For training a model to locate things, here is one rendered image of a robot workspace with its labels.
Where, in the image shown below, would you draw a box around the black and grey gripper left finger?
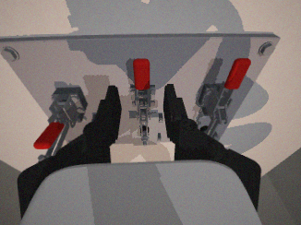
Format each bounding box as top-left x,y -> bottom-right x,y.
18,86 -> 122,219

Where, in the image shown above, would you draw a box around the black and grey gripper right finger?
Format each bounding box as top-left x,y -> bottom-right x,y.
163,84 -> 261,212

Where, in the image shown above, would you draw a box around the toggle clamp with red handle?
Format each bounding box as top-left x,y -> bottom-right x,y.
199,58 -> 251,138
33,87 -> 88,162

